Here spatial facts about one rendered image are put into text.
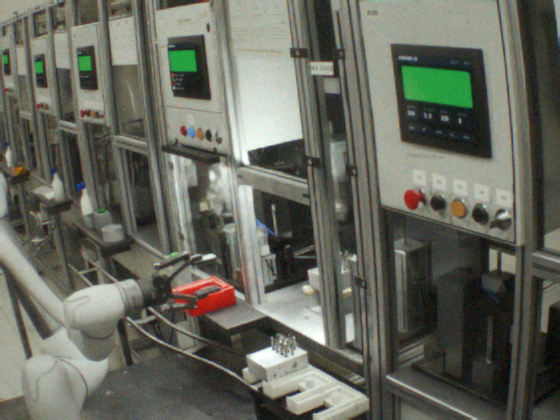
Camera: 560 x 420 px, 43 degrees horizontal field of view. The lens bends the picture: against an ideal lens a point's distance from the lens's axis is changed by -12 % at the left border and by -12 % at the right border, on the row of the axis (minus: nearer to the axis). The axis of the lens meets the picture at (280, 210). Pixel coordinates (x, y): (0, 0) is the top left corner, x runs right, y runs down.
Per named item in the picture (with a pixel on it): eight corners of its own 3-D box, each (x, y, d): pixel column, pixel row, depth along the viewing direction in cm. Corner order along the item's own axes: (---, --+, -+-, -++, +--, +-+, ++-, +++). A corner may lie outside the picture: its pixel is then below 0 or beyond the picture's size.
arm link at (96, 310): (111, 272, 189) (109, 301, 198) (57, 287, 181) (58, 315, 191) (127, 306, 183) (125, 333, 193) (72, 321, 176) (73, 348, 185)
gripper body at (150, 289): (146, 314, 191) (178, 305, 195) (140, 283, 188) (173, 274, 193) (136, 306, 197) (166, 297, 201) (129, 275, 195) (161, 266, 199)
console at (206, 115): (161, 142, 256) (147, 12, 244) (236, 125, 270) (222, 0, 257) (219, 157, 221) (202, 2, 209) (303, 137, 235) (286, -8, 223)
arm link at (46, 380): (25, 432, 196) (3, 369, 190) (52, 405, 213) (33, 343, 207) (68, 442, 191) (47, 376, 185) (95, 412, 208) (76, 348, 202)
